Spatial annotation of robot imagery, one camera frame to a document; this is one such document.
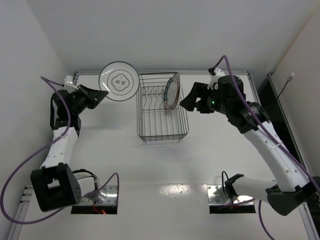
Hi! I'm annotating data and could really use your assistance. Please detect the white plate grey rings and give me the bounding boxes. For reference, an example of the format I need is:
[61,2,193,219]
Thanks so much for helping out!
[98,61,140,102]

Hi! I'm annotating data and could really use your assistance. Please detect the metal base plate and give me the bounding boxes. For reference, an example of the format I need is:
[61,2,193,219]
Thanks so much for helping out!
[206,185,254,206]
[79,185,118,207]

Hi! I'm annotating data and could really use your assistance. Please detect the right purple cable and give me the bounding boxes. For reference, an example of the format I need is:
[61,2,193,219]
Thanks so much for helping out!
[208,54,320,240]

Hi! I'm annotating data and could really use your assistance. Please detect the white plate teal rim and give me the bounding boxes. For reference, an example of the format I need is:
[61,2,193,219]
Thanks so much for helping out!
[163,77,177,109]

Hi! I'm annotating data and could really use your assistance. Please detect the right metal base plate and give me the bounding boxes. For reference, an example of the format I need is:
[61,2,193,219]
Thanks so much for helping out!
[206,185,254,206]

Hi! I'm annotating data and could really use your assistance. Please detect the purple cable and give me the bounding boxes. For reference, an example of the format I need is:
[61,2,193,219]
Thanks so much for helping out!
[208,54,320,240]
[0,76,120,224]

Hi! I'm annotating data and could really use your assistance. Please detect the grey wire dish rack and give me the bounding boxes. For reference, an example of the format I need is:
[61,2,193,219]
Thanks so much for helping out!
[136,72,189,143]

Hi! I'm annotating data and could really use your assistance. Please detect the black wall cable white plug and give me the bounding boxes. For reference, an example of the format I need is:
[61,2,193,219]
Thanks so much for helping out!
[276,72,295,101]

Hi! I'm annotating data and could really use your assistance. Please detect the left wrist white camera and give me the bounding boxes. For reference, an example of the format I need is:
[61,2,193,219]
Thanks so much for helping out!
[63,75,78,93]

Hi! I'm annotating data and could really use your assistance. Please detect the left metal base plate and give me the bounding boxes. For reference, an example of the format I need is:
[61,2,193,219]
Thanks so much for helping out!
[79,185,118,207]

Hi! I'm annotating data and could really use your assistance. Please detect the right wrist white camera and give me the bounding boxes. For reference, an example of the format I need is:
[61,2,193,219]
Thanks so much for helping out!
[207,67,226,90]

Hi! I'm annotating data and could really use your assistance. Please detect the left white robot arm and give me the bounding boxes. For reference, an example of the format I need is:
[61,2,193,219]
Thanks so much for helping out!
[30,85,108,212]

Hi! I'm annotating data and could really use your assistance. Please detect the white plate orange sunburst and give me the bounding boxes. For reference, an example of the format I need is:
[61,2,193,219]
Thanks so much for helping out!
[167,72,181,109]

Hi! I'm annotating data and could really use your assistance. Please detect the wrist white camera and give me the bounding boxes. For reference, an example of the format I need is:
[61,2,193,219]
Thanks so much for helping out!
[63,75,78,93]
[207,67,226,90]

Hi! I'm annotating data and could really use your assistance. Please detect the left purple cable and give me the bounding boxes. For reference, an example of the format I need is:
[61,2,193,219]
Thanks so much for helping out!
[0,76,120,224]

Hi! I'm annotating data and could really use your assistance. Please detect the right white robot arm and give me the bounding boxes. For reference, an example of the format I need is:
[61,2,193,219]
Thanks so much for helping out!
[180,75,319,216]

